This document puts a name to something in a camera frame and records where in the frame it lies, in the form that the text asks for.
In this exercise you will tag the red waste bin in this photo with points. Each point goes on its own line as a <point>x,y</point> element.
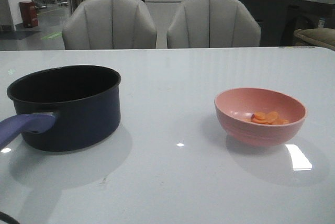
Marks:
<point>28,14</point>

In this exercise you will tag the dark grey sideboard counter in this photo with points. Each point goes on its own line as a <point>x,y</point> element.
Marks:
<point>261,6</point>

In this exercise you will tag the right beige upholstered chair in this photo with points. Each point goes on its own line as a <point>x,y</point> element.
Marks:
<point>212,24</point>

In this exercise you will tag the beige upholstered chair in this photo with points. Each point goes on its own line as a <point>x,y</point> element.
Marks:
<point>212,24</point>
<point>110,24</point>

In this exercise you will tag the left beige upholstered chair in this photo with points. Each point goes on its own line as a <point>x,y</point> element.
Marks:
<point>110,24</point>

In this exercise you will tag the pink bowl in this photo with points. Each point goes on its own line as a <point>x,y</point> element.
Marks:
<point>234,105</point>

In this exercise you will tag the orange ham slices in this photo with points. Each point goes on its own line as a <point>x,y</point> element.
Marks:
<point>271,118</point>

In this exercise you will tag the dark blue saucepan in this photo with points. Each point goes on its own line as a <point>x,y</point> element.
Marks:
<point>64,109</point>

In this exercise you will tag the beige cushion at right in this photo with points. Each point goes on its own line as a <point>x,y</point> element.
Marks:
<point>316,37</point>

